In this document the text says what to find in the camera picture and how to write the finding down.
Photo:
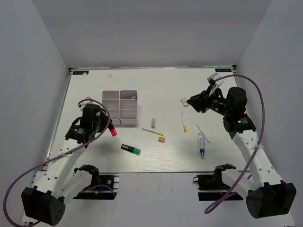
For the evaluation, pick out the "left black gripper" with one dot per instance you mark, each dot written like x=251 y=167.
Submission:
x=105 y=119

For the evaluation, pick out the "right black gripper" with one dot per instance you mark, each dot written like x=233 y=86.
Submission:
x=203 y=99

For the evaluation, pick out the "pink black highlighter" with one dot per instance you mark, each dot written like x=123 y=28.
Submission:
x=112 y=130

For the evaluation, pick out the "orange capped white marker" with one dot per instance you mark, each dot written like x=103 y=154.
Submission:
x=183 y=122

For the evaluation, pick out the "green black highlighter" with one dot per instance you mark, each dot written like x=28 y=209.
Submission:
x=131 y=149

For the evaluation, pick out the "yellow capped white marker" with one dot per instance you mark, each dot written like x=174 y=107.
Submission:
x=154 y=132

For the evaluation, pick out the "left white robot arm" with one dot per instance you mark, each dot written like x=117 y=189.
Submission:
x=46 y=201

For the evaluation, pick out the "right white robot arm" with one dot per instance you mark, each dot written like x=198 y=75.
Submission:
x=266 y=194

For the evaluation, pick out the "white boxed eraser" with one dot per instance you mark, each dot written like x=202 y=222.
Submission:
x=184 y=102

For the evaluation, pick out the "left white organizer box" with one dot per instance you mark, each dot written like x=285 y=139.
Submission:
x=110 y=99

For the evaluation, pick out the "white organizer box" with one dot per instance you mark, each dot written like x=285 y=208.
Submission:
x=110 y=99
x=128 y=107

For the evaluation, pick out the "pale yellow capped marker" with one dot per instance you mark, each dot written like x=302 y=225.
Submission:
x=201 y=131

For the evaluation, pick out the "right white organizer box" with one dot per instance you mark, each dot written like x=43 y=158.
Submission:
x=128 y=107

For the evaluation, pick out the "right blue corner label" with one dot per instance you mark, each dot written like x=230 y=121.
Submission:
x=222 y=70

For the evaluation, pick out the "blue corner label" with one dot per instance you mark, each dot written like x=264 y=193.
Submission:
x=81 y=72
x=222 y=70

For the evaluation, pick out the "clear glue bottle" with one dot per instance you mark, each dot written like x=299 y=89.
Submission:
x=201 y=144

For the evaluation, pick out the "grey dirty eraser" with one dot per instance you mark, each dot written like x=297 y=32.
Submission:
x=153 y=123

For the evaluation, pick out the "left blue corner label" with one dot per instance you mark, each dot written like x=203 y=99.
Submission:
x=81 y=72

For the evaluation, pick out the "small tan eraser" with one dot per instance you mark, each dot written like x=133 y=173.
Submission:
x=161 y=139

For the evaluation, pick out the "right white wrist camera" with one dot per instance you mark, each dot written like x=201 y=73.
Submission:
x=212 y=81

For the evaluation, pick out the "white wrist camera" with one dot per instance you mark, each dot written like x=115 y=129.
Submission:
x=212 y=81
x=82 y=104

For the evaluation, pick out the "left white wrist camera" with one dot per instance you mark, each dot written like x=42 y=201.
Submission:
x=82 y=104

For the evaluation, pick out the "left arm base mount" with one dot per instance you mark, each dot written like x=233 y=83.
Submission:
x=105 y=187

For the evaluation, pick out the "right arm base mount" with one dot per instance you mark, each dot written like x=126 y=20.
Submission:
x=208 y=189

